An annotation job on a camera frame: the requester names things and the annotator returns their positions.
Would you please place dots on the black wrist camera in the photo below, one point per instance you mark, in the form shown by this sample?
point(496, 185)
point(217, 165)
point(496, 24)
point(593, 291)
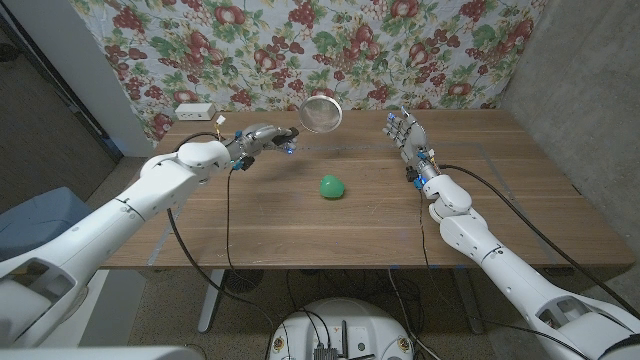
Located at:
point(414, 177)
point(244, 162)

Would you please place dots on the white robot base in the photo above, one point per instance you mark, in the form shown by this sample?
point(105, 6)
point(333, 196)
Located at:
point(370, 325)

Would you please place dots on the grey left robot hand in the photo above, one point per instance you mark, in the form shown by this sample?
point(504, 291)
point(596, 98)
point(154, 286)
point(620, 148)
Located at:
point(260, 137)

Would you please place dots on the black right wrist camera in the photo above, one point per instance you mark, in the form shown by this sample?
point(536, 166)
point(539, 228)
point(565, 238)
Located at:
point(414, 177)

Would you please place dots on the blue grey bin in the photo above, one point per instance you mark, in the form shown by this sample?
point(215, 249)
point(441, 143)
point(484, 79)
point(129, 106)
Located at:
point(40, 220)

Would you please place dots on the floral fruit print backdrop cloth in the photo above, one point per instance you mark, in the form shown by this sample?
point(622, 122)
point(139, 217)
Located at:
point(300, 50)

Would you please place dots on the black round fan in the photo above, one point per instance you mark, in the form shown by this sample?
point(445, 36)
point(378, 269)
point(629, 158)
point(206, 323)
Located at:
point(243, 280)

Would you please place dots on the green stress ball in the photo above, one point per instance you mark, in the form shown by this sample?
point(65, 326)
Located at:
point(331, 187)

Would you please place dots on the dark table leg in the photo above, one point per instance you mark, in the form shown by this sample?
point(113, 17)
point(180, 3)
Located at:
point(472, 312)

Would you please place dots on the black door frame rail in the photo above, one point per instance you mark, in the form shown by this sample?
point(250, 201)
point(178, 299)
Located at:
point(112, 150)

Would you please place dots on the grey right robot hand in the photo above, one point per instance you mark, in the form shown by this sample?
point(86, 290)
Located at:
point(412, 137)

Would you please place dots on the white table leg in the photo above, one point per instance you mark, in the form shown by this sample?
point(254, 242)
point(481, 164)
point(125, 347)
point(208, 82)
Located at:
point(211, 300)

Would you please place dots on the white power strip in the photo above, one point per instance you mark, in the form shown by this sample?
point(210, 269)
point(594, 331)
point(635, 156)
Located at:
point(195, 112)

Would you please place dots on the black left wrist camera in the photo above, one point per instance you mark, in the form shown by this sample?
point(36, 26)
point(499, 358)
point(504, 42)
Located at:
point(244, 162)

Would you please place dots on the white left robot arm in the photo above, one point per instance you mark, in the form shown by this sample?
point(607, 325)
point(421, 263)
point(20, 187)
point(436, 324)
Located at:
point(110, 230)

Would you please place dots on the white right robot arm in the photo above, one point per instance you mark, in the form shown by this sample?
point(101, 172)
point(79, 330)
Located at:
point(500, 265)

